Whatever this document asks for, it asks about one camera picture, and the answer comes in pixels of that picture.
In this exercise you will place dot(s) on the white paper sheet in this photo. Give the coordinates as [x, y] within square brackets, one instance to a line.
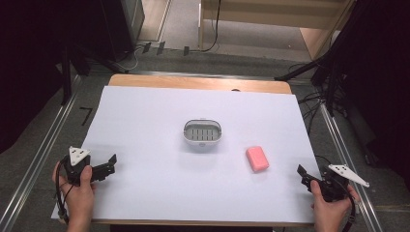
[167, 167]

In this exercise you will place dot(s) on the person's left hand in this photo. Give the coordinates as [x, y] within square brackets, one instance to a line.
[78, 198]

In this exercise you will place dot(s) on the black curtain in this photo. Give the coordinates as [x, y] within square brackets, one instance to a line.
[29, 64]
[380, 80]

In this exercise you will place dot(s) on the black metal stand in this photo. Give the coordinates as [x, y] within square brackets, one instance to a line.
[66, 75]
[309, 67]

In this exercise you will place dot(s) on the wooden table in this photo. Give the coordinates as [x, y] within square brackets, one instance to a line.
[180, 82]

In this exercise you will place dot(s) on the light wooden furniture frame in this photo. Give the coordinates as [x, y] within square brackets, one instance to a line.
[274, 14]

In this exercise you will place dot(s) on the person's right hand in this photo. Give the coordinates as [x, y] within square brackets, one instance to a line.
[328, 211]

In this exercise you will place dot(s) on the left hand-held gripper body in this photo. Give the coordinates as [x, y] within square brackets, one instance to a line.
[74, 172]

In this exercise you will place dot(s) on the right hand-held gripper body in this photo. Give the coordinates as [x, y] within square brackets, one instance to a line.
[336, 184]

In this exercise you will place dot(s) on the metal floor rail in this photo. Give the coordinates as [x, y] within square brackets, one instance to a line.
[348, 161]
[38, 161]

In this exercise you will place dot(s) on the dark cabinet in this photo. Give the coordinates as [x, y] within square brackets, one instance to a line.
[119, 25]

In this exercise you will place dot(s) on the white soap dish grey insert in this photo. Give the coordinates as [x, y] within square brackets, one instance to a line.
[202, 132]

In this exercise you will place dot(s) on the pink soap bar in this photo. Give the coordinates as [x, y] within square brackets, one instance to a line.
[257, 158]

